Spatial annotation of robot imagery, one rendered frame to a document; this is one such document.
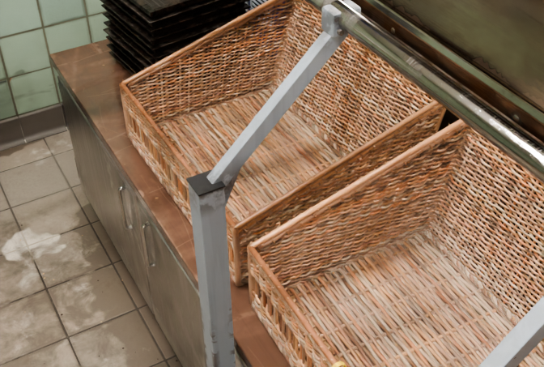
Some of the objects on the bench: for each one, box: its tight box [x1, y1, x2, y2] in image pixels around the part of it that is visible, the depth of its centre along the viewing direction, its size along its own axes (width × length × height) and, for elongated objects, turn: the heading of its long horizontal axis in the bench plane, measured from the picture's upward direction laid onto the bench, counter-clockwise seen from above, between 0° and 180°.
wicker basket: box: [247, 119, 544, 367], centre depth 121 cm, size 49×56×28 cm
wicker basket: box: [119, 0, 446, 287], centre depth 163 cm, size 49×56×28 cm
